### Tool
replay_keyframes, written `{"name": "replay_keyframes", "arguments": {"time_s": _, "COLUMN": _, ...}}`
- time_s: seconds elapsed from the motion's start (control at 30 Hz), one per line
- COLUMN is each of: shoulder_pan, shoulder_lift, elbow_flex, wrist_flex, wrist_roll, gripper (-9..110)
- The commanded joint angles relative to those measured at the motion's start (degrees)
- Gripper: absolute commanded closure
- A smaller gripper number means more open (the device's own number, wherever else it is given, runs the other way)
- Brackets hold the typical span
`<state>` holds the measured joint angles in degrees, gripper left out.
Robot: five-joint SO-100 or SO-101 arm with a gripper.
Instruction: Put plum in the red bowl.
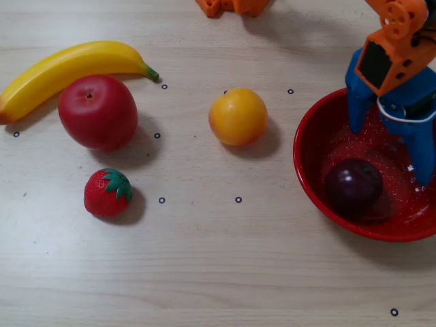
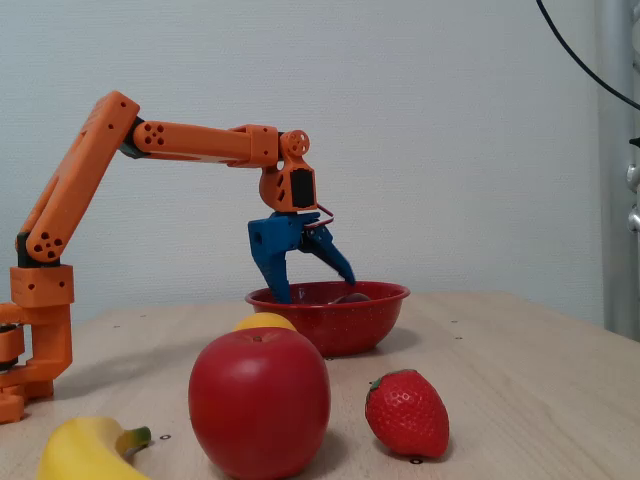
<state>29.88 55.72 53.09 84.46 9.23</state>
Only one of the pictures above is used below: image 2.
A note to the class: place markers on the dark purple plum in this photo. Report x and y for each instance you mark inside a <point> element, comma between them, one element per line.
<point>355,298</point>

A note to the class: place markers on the yellow-orange round fruit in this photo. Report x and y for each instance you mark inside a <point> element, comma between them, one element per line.
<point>265,321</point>

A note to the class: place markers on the red toy apple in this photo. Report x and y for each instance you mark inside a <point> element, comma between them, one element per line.
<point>257,405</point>

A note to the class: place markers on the grey metal pole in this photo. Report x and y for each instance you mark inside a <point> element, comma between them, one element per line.
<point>616,225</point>

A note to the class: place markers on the red speckled bowl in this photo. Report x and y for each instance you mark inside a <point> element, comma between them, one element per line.
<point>345,325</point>

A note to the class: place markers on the orange robot base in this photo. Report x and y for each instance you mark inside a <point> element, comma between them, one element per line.
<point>47,325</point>

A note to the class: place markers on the yellow toy banana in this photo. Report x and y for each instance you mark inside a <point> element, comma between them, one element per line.
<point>80,452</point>

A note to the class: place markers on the red toy strawberry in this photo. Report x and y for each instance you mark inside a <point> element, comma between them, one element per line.
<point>407,415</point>

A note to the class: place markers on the chrome metal knob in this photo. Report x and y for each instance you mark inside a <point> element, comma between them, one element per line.
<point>635,219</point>
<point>634,177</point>

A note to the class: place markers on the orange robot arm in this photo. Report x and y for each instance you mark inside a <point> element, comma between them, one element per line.
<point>200,142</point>

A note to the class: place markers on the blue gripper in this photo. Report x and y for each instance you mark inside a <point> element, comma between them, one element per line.
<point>274,237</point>

